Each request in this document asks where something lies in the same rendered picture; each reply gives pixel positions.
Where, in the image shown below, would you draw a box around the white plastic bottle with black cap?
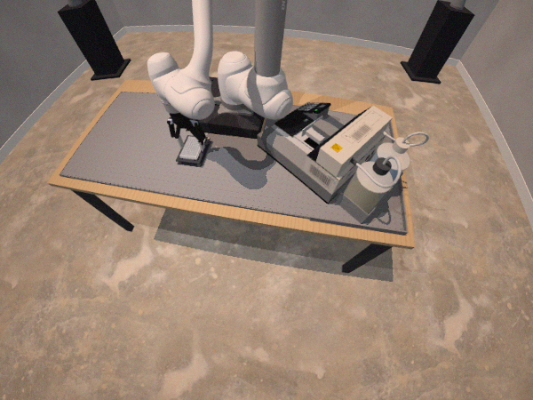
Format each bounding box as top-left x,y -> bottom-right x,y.
344,157 -> 393,213

